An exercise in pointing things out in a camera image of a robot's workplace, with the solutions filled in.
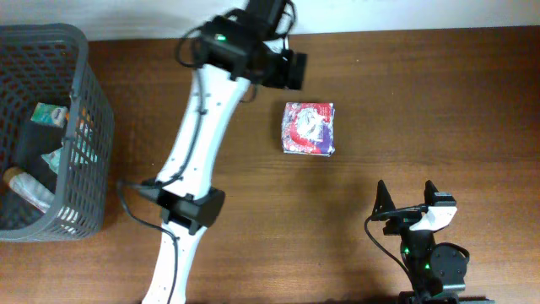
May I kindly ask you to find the red purple tissue pack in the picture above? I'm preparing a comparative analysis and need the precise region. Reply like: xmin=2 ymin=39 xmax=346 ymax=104
xmin=281 ymin=102 xmax=335 ymax=157

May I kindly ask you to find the teal small tissue pack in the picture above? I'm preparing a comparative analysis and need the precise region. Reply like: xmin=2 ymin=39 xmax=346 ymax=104
xmin=30 ymin=103 xmax=68 ymax=128

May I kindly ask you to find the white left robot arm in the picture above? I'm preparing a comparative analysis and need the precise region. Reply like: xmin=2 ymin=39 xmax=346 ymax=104
xmin=139 ymin=0 xmax=307 ymax=303

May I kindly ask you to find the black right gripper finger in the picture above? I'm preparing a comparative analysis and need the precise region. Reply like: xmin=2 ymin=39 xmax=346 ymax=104
xmin=372 ymin=180 xmax=396 ymax=214
xmin=424 ymin=180 xmax=456 ymax=207

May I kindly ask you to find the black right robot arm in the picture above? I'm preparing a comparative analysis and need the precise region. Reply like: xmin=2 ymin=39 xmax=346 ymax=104
xmin=364 ymin=180 xmax=492 ymax=304

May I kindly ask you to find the green wipes pack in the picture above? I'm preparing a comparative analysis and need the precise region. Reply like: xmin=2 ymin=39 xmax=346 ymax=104
xmin=40 ymin=138 xmax=98 ymax=174

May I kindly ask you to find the orange small tissue pack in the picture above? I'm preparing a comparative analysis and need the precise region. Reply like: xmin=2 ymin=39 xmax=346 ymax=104
xmin=78 ymin=107 xmax=95 ymax=140

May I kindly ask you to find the grey plastic basket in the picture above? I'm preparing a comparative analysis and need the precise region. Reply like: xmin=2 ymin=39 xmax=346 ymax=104
xmin=1 ymin=24 xmax=115 ymax=242

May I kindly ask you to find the white cream tube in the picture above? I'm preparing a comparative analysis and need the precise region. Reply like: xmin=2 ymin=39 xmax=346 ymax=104
xmin=3 ymin=167 xmax=55 ymax=214

